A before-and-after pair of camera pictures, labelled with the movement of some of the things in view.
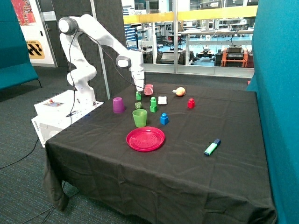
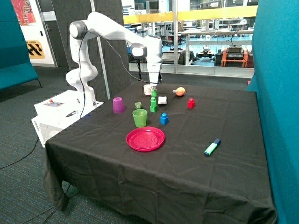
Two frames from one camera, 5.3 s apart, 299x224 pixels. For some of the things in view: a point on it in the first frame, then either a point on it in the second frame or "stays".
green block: x=153 y=101 stays
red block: x=191 y=104 stays
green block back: x=138 y=97 -> x=153 y=93
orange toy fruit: x=180 y=91 stays
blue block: x=164 y=119 stays
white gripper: x=138 y=77 -> x=153 y=69
